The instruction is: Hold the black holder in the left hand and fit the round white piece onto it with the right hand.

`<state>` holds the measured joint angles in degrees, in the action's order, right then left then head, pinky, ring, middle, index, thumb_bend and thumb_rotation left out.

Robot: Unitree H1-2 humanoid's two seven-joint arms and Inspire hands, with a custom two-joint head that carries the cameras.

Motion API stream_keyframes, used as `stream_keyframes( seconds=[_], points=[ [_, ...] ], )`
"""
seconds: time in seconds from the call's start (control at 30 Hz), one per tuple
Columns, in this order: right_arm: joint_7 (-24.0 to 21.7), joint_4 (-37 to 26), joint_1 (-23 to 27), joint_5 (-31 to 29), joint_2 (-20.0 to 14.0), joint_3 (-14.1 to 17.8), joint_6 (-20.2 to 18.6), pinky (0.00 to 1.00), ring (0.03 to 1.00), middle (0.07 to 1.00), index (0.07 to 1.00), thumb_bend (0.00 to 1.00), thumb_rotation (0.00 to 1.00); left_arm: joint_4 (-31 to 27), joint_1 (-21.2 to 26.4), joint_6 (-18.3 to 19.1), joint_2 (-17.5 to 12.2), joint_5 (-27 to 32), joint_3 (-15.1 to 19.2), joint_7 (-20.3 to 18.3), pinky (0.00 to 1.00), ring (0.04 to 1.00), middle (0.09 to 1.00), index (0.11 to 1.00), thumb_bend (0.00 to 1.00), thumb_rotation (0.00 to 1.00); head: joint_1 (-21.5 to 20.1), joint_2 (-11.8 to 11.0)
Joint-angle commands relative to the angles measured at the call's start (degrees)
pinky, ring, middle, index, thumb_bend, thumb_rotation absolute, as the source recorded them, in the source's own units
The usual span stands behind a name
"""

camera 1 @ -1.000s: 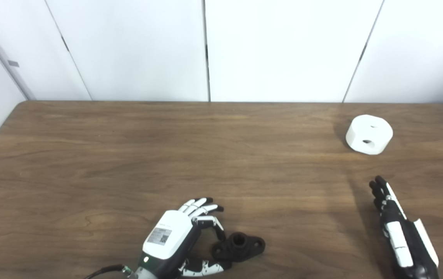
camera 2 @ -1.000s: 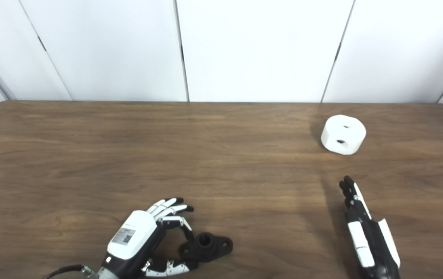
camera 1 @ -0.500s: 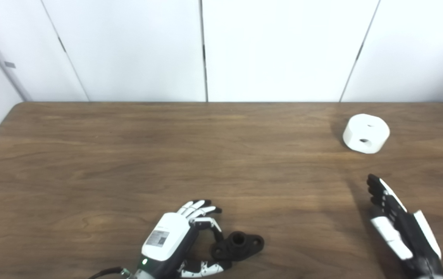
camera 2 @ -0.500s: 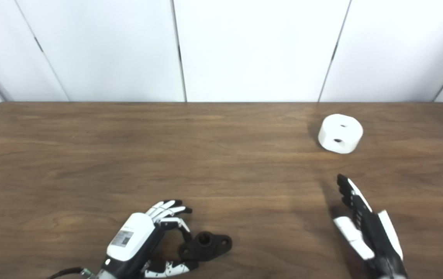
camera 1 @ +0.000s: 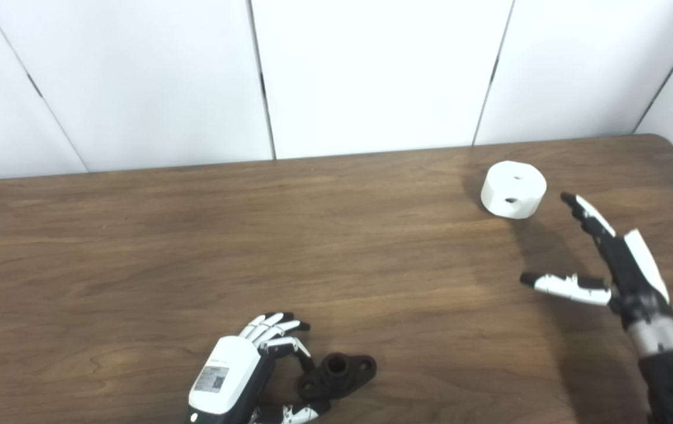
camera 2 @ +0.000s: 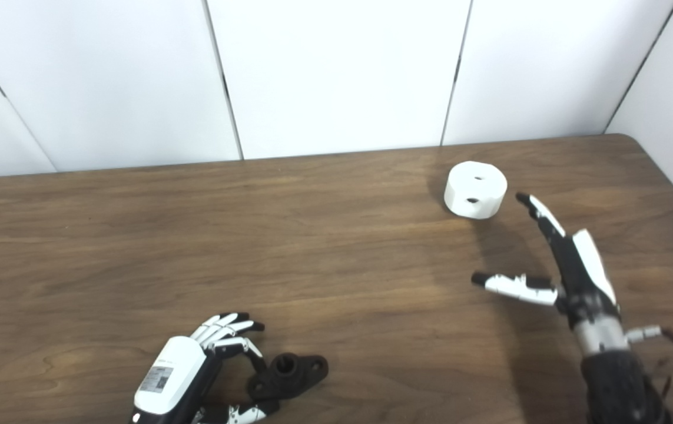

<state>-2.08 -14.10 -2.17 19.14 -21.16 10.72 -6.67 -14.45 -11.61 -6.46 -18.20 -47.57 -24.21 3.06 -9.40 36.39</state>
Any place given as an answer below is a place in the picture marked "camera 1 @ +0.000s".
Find black plastic holder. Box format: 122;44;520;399
295;352;378;401

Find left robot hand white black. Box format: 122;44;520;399
186;312;332;424

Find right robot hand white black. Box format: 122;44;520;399
520;192;673;330

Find round white plastic piece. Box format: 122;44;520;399
480;160;548;220

